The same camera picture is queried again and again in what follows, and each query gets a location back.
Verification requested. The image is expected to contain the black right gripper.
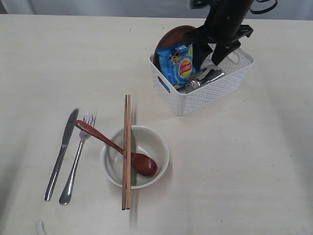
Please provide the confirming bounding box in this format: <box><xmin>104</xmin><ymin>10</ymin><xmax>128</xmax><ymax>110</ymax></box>
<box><xmin>183</xmin><ymin>7</ymin><xmax>253</xmax><ymax>70</ymax></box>

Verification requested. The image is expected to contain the white floral ceramic bowl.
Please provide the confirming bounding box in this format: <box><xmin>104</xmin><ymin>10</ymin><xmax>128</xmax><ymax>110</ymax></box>
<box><xmin>100</xmin><ymin>125</ymin><xmax>170</xmax><ymax>189</ymax></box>

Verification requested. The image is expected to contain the brown wooden spoon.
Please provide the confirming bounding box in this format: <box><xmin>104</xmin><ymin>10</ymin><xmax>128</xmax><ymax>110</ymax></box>
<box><xmin>75</xmin><ymin>120</ymin><xmax>158</xmax><ymax>177</ymax></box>

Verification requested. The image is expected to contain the silver metal fork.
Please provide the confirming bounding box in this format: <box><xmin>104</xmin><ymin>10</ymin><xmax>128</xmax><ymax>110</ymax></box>
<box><xmin>59</xmin><ymin>110</ymin><xmax>96</xmax><ymax>205</ymax></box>

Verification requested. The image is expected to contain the silver table knife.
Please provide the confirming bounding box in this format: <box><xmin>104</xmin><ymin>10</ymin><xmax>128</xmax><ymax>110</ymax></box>
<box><xmin>44</xmin><ymin>108</ymin><xmax>79</xmax><ymax>201</ymax></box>

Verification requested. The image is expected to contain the wooden chopstick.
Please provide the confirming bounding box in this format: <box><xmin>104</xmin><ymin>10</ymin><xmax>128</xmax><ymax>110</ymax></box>
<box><xmin>121</xmin><ymin>95</ymin><xmax>127</xmax><ymax>211</ymax></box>
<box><xmin>126</xmin><ymin>94</ymin><xmax>132</xmax><ymax>210</ymax></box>

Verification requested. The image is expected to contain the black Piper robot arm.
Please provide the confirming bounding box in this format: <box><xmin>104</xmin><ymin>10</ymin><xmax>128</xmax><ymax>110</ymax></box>
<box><xmin>183</xmin><ymin>0</ymin><xmax>253</xmax><ymax>70</ymax></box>

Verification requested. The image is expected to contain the white perforated plastic basket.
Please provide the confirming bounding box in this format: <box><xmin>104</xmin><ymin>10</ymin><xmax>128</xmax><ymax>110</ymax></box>
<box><xmin>149</xmin><ymin>48</ymin><xmax>254</xmax><ymax>116</ymax></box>

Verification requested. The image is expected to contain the blue chips bag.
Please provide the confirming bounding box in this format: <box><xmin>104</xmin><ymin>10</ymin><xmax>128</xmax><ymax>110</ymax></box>
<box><xmin>156</xmin><ymin>43</ymin><xmax>207</xmax><ymax>89</ymax></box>

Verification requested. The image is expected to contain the brown round plate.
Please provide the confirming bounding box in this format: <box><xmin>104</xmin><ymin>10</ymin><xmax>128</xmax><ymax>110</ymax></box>
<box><xmin>153</xmin><ymin>25</ymin><xmax>196</xmax><ymax>71</ymax></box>

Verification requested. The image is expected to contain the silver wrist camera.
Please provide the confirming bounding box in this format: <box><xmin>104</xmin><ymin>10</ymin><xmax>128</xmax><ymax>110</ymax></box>
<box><xmin>189</xmin><ymin>0</ymin><xmax>210</xmax><ymax>9</ymax></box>

